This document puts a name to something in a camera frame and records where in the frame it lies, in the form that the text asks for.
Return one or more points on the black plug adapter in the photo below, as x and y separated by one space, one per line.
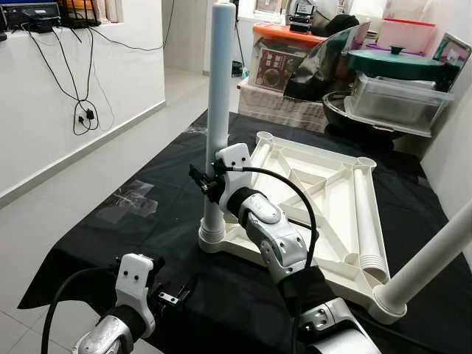
89 115

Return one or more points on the clear storage box orange lid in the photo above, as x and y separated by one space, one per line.
284 31

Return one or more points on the beige cloth covered bench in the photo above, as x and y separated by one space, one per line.
280 107

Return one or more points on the green pot lid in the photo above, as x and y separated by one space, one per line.
394 63

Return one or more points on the white plastic table leg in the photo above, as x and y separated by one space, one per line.
428 258
262 155
220 74
366 214

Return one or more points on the black set-top box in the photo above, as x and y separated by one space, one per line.
29 15

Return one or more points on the red printed carton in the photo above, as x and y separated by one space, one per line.
273 70

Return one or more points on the black kitchen appliance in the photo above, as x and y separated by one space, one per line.
302 16

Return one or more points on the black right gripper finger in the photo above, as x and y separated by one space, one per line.
197 175

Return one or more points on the white cylindrical container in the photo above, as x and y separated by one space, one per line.
105 9

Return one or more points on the clear plastic container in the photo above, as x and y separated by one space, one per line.
398 103

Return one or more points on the black cloth bundle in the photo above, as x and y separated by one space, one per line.
339 24

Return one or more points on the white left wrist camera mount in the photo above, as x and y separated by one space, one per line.
134 276

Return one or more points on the pink plastic tub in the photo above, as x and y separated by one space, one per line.
405 37

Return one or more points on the black round wok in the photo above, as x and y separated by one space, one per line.
335 110

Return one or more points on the black tablecloth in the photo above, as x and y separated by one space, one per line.
147 236

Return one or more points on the white plastic table top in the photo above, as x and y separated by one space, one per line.
332 206

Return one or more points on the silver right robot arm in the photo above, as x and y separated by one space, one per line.
273 228

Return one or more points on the beige cylindrical container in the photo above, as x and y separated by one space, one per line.
116 9

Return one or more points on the black antenna router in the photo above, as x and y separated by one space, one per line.
80 18

